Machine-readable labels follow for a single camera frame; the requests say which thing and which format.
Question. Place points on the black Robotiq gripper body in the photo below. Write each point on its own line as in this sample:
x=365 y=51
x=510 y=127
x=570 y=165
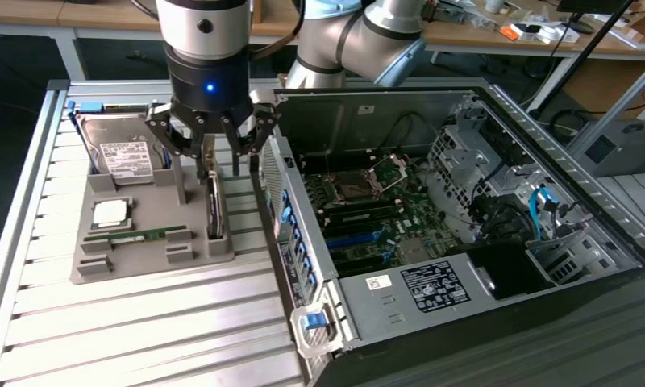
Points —
x=210 y=92

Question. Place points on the white mug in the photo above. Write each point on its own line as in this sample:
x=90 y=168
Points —
x=498 y=5

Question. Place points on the silver socket cover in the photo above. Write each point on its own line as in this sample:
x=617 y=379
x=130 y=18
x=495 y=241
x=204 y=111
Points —
x=378 y=175

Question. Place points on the black monitor base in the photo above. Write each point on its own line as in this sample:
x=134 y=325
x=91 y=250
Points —
x=581 y=26

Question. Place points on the white box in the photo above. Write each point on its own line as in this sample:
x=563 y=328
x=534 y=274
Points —
x=557 y=36

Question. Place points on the CPU socket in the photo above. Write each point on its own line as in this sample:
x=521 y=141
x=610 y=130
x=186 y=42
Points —
x=353 y=189

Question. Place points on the grey plastic parts rack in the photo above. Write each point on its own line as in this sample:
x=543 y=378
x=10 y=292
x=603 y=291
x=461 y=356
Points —
x=151 y=262

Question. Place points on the blue case latch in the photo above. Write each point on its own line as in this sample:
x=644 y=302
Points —
x=313 y=321

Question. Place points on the black slanted pole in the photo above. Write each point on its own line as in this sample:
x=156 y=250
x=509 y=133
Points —
x=581 y=58

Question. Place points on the silver CPU chip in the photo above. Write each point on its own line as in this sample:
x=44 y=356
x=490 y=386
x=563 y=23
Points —
x=110 y=213

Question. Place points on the open black PC case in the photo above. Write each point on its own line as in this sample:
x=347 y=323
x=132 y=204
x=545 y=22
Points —
x=323 y=133

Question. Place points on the wooden desk white frame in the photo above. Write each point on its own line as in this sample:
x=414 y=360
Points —
x=485 y=38
x=32 y=16

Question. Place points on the green RAM stick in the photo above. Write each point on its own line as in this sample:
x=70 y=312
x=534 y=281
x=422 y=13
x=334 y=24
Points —
x=146 y=234

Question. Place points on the small silver disk bay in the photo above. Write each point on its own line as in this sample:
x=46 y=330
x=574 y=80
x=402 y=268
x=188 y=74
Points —
x=570 y=262

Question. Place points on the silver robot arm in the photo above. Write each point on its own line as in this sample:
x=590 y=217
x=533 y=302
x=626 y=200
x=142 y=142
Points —
x=204 y=24

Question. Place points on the thin metal locking lever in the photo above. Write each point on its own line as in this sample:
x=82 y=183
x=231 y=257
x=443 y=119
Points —
x=330 y=167

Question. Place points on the silver hard disk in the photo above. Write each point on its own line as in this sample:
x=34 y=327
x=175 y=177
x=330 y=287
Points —
x=124 y=157

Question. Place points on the orange box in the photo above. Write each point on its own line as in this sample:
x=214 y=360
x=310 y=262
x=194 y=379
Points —
x=511 y=32

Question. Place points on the grey power supply unit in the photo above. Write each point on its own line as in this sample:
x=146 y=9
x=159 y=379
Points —
x=377 y=314

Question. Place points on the black RAM stick with label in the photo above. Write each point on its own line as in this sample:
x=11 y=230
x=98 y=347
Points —
x=363 y=217

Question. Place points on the GPU card with black cooler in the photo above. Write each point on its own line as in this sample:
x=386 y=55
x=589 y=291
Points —
x=218 y=209

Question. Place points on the blue expansion slot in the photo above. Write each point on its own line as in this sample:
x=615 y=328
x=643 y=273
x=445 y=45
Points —
x=355 y=240

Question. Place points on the silver chipset heatsink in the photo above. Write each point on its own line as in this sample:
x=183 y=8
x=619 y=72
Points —
x=415 y=250

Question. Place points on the grey metal cabinet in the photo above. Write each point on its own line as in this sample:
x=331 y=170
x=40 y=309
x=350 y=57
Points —
x=625 y=149

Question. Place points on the green Dell motherboard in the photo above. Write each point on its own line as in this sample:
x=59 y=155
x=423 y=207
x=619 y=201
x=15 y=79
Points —
x=409 y=225

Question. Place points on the large silver disk bay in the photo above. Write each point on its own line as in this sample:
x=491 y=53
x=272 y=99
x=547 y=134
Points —
x=463 y=153

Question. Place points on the grey metal device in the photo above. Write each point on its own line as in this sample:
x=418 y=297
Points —
x=447 y=12

